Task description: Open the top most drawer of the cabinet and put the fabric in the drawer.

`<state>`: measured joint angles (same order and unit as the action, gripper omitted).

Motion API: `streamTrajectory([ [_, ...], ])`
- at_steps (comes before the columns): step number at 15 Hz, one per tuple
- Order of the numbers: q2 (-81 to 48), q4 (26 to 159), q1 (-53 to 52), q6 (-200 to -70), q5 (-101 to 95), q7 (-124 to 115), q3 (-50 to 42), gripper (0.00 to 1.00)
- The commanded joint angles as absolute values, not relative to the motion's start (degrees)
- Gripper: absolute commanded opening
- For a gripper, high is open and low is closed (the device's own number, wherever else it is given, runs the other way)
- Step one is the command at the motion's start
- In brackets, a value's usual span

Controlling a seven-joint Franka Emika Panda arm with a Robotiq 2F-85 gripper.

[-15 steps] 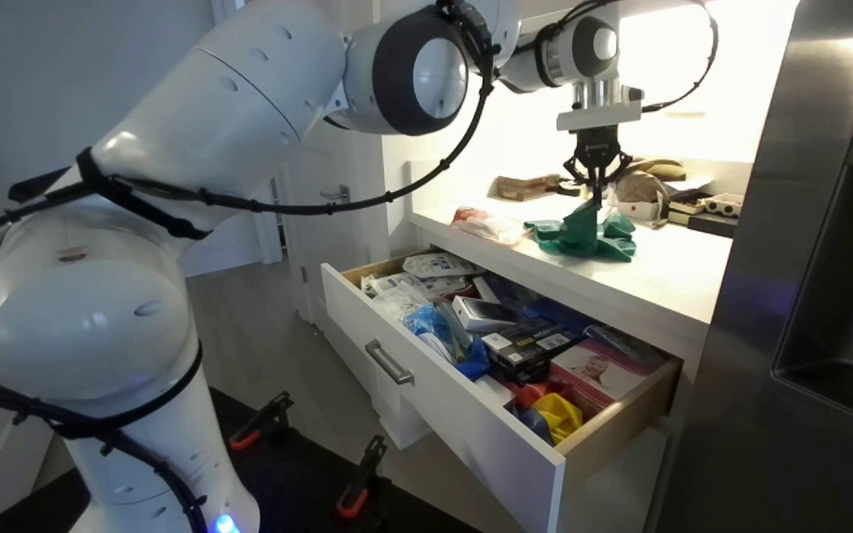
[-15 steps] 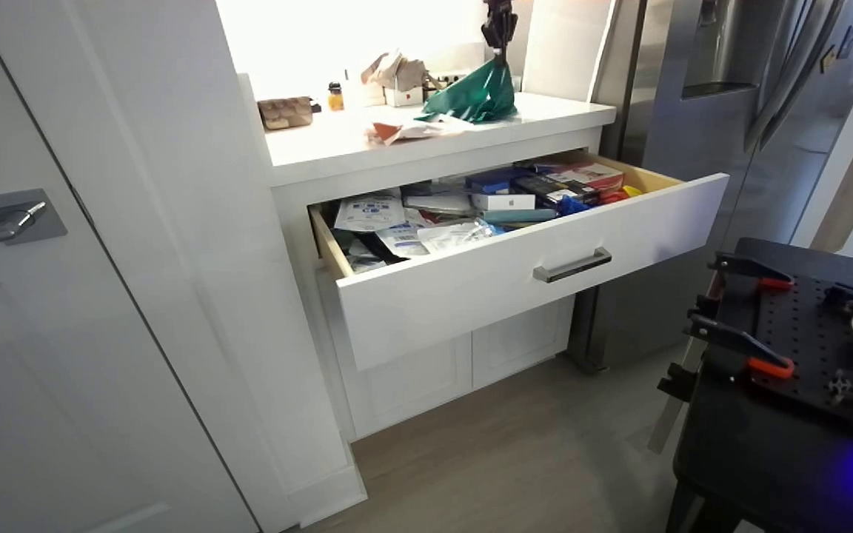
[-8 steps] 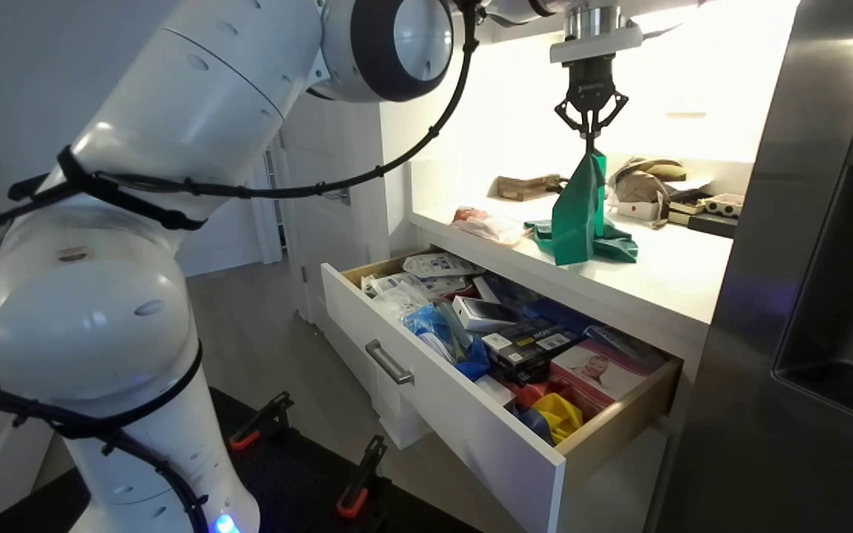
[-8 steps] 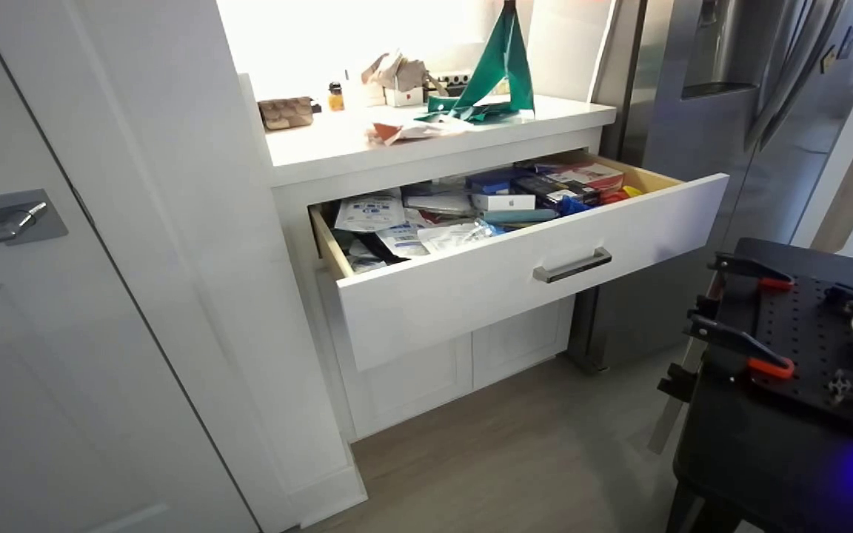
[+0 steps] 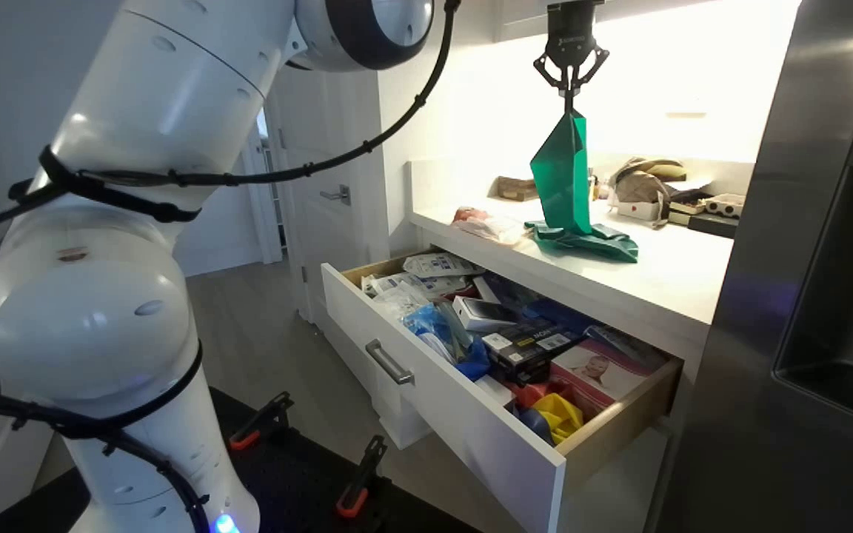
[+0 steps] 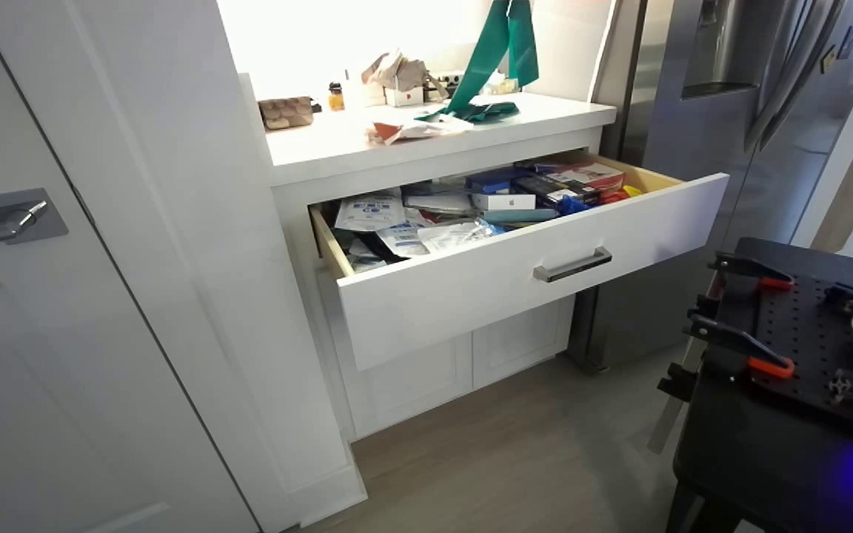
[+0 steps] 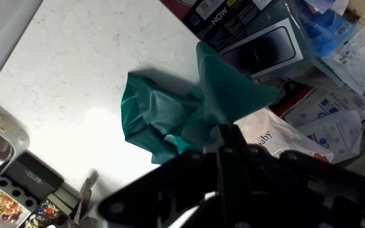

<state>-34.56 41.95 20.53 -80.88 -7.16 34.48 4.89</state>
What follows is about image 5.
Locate silver door lever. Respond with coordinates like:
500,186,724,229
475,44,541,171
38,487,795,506
318,182,355,211

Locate refrigerator water dispenser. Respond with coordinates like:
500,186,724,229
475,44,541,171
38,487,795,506
768,131,853,442

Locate white base cabinet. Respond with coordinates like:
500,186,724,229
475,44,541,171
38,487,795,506
384,189,741,533

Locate white room door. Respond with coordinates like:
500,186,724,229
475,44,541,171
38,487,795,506
281,69,361,330

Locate silver drawer handle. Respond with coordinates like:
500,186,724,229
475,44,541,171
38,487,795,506
361,337,419,387

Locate white cabinet drawer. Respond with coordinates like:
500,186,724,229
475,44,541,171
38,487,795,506
318,247,687,533

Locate red pink box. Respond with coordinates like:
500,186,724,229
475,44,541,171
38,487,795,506
544,337,672,414

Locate red white paper packet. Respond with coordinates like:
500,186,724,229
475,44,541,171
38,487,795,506
454,201,531,250

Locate black cylindrical objects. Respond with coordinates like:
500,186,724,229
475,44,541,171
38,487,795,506
663,189,747,239

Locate tall white cabinet panel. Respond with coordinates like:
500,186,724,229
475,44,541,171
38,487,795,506
266,56,439,453

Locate black box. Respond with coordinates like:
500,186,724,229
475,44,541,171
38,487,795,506
482,324,583,387

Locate orange black clamp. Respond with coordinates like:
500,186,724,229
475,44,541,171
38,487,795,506
333,432,395,525
226,387,297,460

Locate small white box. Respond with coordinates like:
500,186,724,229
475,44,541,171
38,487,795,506
448,293,524,337

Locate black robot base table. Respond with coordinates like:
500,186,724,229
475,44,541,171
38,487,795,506
0,386,482,533

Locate white plastic packet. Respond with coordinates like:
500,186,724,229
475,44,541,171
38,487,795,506
401,250,485,284
358,270,441,319

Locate stainless steel refrigerator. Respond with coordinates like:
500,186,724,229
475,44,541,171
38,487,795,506
645,0,853,533

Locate blue plastic item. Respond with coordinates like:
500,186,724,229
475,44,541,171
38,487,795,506
402,302,498,386

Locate green fabric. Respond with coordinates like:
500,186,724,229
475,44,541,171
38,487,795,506
521,103,644,266

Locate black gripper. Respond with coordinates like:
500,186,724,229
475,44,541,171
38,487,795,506
531,0,613,113

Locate beige brown bag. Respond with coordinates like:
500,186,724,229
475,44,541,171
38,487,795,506
602,155,694,229

